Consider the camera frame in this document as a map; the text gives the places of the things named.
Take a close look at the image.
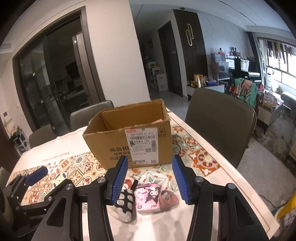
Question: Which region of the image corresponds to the glass sliding door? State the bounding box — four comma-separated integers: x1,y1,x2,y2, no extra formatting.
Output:
14,41,69,136

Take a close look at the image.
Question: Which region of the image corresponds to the pink hair scrunchie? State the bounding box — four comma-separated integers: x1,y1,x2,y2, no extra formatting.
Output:
159,190,179,211

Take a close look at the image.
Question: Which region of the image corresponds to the grey chair left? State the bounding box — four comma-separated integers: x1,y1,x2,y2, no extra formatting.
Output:
29,124,57,149

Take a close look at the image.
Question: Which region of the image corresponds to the pink knitted cloth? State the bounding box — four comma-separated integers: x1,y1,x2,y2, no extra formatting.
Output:
150,119,164,125

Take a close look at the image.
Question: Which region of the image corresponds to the yellow toy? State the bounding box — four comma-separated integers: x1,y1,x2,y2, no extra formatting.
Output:
275,192,296,219

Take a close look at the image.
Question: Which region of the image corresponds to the white black patterned cloth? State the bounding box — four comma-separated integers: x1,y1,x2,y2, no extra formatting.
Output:
109,180,138,223

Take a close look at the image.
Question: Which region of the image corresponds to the dark chair right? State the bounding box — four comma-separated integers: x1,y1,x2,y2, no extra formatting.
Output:
185,88,257,168

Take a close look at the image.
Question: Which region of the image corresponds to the grey chair middle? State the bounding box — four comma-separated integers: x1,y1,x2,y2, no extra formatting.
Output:
70,100,114,132

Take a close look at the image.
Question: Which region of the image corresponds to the white low cabinet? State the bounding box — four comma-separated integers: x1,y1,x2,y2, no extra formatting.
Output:
186,83,225,101

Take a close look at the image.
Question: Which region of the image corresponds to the clothes-covered wooden chair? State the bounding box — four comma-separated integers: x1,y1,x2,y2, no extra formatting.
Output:
226,78,258,109

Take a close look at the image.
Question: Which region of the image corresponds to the grey sofa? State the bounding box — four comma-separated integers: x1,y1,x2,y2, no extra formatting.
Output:
279,91,296,160

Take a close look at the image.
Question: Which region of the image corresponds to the patterned tile tablecloth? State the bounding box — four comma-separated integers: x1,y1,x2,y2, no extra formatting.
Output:
6,108,280,241

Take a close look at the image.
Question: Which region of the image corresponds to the black piano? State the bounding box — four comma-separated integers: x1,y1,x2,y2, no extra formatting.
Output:
229,58,262,82

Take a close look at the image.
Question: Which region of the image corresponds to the white storage boxes hallway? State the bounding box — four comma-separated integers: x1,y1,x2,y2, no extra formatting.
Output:
147,61,168,92

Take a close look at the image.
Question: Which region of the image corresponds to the white shelf rack left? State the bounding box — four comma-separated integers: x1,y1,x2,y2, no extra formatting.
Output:
11,130,30,156

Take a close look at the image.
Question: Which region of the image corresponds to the brown cardboard box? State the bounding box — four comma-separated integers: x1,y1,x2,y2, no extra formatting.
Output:
83,99,173,169

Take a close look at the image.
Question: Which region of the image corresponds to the grey chair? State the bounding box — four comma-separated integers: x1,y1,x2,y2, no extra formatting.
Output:
70,100,114,132
29,124,57,149

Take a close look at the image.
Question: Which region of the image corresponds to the pink cartoon tissue pack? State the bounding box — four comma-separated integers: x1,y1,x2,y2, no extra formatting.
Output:
135,183,161,214

